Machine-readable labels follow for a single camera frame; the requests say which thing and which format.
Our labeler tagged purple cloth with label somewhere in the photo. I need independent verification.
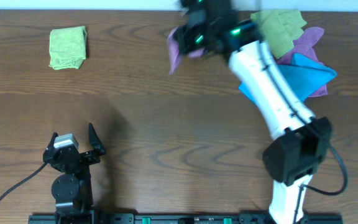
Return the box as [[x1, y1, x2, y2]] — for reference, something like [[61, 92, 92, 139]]
[[167, 27, 204, 75]]

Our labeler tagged folded green cloth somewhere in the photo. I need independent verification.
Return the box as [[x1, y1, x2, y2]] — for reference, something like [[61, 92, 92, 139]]
[[49, 26, 87, 70]]

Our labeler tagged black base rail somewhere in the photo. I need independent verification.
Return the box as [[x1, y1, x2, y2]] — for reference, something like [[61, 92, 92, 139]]
[[28, 212, 344, 224]]

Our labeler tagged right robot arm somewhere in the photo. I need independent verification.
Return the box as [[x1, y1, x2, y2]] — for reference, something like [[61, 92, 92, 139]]
[[173, 0, 331, 223]]

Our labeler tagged purple cloth under pile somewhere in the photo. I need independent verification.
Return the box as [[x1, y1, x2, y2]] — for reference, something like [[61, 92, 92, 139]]
[[275, 26, 329, 98]]

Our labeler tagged olive green cloth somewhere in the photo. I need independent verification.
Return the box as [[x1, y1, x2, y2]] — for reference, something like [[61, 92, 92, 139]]
[[250, 9, 307, 59]]

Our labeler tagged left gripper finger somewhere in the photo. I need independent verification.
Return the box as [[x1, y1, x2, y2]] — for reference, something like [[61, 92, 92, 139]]
[[47, 132, 58, 149], [88, 123, 106, 155]]

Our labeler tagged blue cloth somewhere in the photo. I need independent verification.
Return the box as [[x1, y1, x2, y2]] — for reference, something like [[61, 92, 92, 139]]
[[238, 53, 338, 105]]

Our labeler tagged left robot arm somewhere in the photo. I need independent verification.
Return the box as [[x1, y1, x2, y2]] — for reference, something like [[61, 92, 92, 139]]
[[43, 124, 106, 220]]

